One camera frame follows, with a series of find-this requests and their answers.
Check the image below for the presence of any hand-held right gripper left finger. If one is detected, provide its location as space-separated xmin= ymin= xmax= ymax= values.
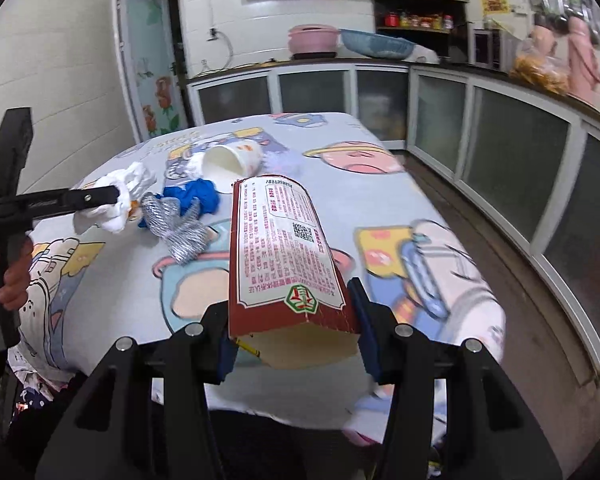
xmin=35 ymin=302 xmax=241 ymax=480

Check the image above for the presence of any bag of orange snacks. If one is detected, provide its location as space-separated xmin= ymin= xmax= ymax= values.
xmin=509 ymin=37 xmax=571 ymax=96

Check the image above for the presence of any row of condiment jars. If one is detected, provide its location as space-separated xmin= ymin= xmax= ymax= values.
xmin=384 ymin=10 xmax=455 ymax=31

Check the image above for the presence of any red paper carton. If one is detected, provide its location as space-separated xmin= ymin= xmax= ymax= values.
xmin=227 ymin=174 xmax=362 ymax=372

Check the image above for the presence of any flower print door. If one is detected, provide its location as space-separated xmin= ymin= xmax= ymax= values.
xmin=111 ymin=0 xmax=191 ymax=143

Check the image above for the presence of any floral patterned cloth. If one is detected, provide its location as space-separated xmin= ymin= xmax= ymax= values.
xmin=0 ymin=347 xmax=88 ymax=441

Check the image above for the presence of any blue cloth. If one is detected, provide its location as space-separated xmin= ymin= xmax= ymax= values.
xmin=139 ymin=178 xmax=220 ymax=231

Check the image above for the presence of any pink plastic basin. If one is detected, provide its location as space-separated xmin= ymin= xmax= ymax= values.
xmin=286 ymin=24 xmax=342 ymax=58

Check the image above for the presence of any white glass-door counter cabinet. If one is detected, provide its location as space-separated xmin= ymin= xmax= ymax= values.
xmin=407 ymin=62 xmax=600 ymax=386
xmin=186 ymin=57 xmax=412 ymax=153

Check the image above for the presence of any blue plastic basin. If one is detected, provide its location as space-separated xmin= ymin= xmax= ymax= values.
xmin=339 ymin=28 xmax=417 ymax=59

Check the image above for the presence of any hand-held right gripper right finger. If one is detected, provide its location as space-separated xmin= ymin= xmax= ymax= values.
xmin=346 ymin=277 xmax=563 ymax=480

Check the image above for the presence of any microwave oven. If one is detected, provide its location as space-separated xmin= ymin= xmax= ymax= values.
xmin=472 ymin=26 xmax=518 ymax=70

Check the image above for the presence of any pink hanging towel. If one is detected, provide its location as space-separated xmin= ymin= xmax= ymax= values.
xmin=566 ymin=20 xmax=600 ymax=106
xmin=530 ymin=24 xmax=557 ymax=57

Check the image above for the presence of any white dotted paper cup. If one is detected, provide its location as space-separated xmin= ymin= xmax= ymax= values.
xmin=187 ymin=139 xmax=264 ymax=195

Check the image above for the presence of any white tissue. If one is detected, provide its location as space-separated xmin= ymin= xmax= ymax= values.
xmin=72 ymin=162 xmax=157 ymax=235

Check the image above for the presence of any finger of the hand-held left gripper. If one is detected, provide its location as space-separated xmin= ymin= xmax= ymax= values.
xmin=66 ymin=185 xmax=122 ymax=213

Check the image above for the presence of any cartoon printed tablecloth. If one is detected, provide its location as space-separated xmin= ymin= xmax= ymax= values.
xmin=7 ymin=111 xmax=506 ymax=448

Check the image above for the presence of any silver mesh ribbon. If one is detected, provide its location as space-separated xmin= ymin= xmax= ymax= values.
xmin=141 ymin=192 xmax=212 ymax=266

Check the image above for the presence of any dark wooden shelf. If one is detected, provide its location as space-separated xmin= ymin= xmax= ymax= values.
xmin=366 ymin=0 xmax=471 ymax=65

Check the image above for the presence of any white wall cable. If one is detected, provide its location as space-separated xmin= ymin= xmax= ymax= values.
xmin=200 ymin=0 xmax=233 ymax=72

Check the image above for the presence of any person's left hand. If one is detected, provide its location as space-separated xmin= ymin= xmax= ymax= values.
xmin=0 ymin=237 xmax=34 ymax=316

